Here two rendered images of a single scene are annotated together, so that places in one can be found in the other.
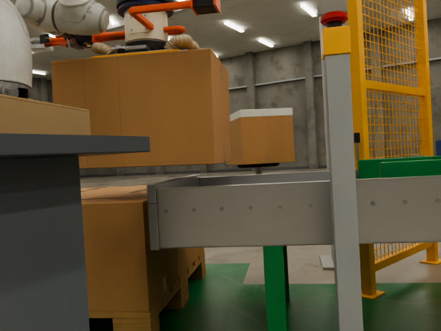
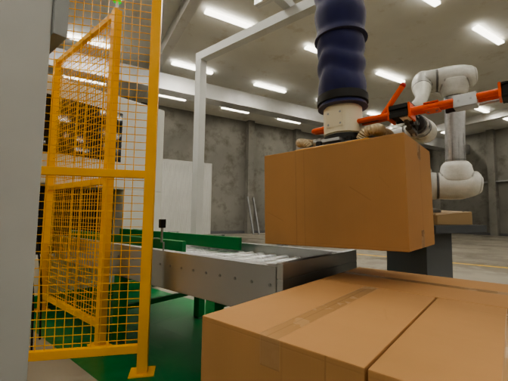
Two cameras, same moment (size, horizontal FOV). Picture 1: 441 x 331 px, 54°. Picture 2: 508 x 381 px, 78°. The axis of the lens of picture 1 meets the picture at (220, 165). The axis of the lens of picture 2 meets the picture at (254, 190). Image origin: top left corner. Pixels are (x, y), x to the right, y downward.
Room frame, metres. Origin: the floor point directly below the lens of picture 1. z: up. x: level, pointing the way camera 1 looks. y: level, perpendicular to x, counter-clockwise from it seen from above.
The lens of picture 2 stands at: (3.13, 0.62, 0.79)
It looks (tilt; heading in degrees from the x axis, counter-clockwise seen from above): 5 degrees up; 211
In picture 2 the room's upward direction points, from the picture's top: 1 degrees clockwise
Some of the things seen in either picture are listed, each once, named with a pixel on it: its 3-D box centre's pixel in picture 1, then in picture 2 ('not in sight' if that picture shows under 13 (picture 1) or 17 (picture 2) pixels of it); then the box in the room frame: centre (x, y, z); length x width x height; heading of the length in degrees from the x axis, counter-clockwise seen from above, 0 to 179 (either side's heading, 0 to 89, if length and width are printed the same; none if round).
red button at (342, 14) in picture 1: (334, 22); not in sight; (1.13, -0.32, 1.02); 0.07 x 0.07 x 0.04
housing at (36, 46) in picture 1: (41, 44); (466, 101); (1.82, 0.72, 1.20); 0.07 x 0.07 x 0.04; 79
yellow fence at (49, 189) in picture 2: not in sight; (75, 176); (1.85, -1.65, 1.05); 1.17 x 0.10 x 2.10; 81
